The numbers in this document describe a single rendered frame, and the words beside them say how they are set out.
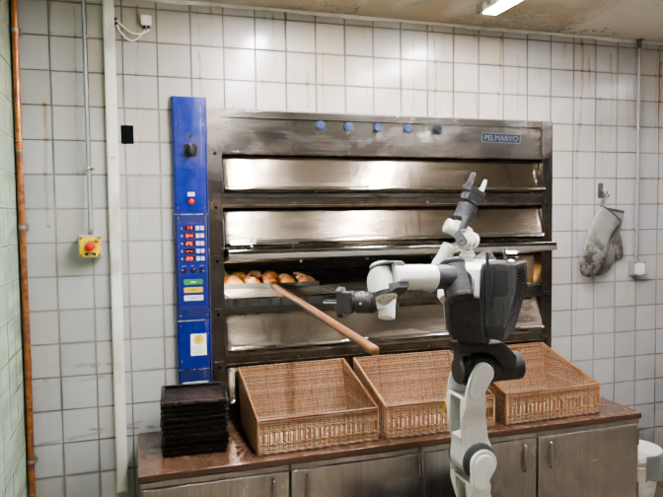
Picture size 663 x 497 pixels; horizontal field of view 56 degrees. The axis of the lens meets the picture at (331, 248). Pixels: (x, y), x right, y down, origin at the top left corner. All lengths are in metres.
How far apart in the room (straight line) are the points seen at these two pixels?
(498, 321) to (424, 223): 1.11
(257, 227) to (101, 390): 1.06
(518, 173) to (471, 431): 1.65
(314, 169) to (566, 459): 1.88
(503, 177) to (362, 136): 0.85
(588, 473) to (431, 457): 0.87
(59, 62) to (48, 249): 0.84
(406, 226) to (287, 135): 0.79
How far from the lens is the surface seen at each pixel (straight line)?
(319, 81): 3.25
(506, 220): 3.64
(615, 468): 3.60
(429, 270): 2.21
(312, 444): 2.83
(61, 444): 3.24
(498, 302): 2.41
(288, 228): 3.13
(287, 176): 3.14
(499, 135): 3.65
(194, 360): 3.11
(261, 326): 3.16
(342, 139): 3.25
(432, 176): 3.41
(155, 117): 3.09
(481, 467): 2.60
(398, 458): 2.93
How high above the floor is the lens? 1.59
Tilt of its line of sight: 3 degrees down
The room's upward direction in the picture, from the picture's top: 1 degrees counter-clockwise
